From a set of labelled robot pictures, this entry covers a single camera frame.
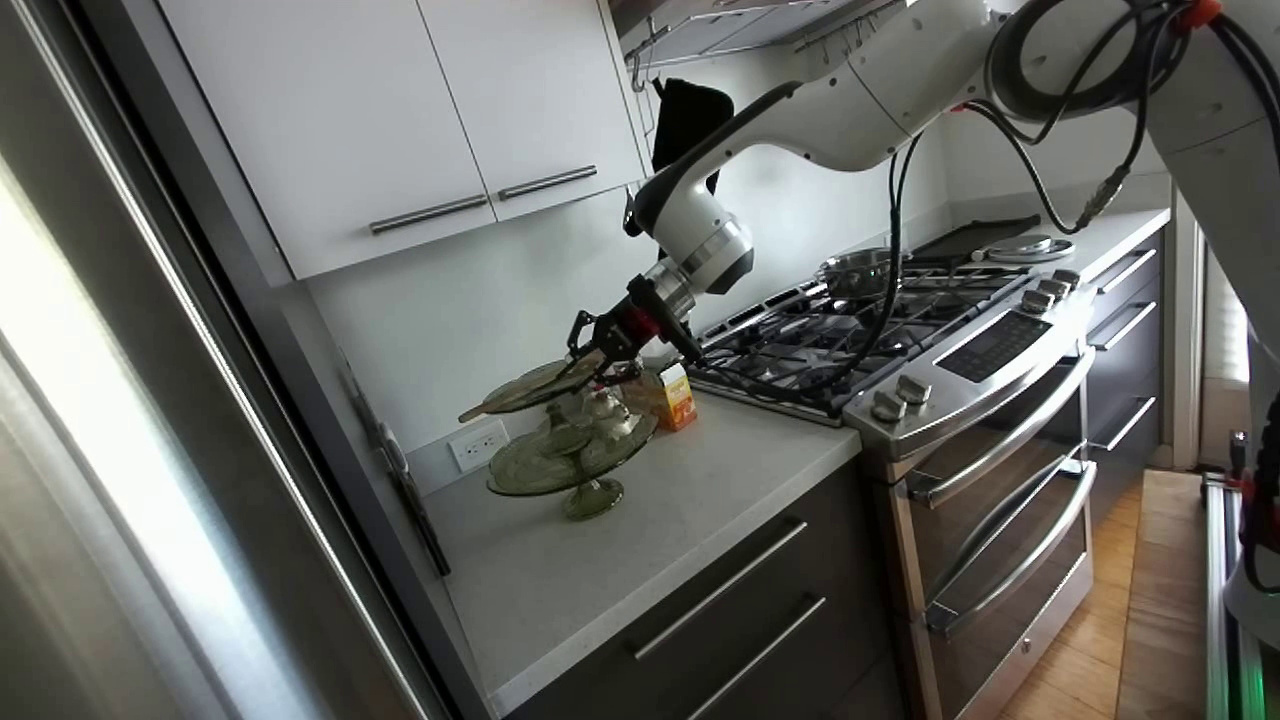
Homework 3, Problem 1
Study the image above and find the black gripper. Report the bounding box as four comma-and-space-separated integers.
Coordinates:
565, 267, 701, 385

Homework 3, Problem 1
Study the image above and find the orange cardboard box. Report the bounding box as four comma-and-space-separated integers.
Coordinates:
637, 341, 705, 437

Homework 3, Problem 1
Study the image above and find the green glass tiered stand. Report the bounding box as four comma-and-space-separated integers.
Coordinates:
456, 347, 659, 525

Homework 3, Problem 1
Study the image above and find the white ceramic rooster figurine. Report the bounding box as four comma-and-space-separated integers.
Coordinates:
581, 385, 643, 450

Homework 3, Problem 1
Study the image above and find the black cast iron grate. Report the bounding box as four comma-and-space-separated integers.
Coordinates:
691, 255, 1042, 419

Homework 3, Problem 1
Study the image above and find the steel pot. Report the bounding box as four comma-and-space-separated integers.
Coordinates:
817, 244, 902, 309

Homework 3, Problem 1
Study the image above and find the narrow white cabinet door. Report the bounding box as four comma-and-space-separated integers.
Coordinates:
415, 0, 652, 228

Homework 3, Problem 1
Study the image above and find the dark grey drawer cabinet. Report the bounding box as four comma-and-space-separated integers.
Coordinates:
1076, 215, 1181, 529
503, 456, 912, 720

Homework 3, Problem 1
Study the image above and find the stainless range hood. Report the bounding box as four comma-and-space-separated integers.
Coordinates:
605, 0, 924, 73

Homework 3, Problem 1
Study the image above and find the wide white cabinet door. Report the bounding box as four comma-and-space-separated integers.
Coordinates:
152, 0, 501, 283

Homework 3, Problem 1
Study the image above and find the stainless steel gas range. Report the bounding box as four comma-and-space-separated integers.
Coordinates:
686, 213, 1104, 720

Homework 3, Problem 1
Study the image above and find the round silver lid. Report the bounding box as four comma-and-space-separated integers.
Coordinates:
986, 231, 1081, 267

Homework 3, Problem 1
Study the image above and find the stainless steel refrigerator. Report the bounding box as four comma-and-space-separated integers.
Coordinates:
0, 0, 466, 720

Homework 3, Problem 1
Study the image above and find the white wall outlet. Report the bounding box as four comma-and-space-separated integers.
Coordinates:
449, 416, 518, 477

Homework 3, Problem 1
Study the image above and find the silver cabinet door handle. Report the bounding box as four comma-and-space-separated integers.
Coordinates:
492, 161, 605, 204
363, 189, 496, 241

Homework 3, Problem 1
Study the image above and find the silver drawer handle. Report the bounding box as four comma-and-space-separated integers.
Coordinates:
629, 516, 811, 669
686, 594, 832, 720
1090, 295, 1163, 358
1097, 394, 1163, 461
1090, 244, 1163, 300

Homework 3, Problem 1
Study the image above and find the thin black cable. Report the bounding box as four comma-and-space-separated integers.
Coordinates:
783, 127, 929, 404

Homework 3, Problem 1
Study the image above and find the silver oven door handle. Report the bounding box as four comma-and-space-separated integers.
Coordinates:
924, 456, 1100, 641
908, 347, 1093, 509

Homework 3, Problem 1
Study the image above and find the thick black cable loop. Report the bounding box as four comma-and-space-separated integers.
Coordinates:
957, 0, 1280, 241

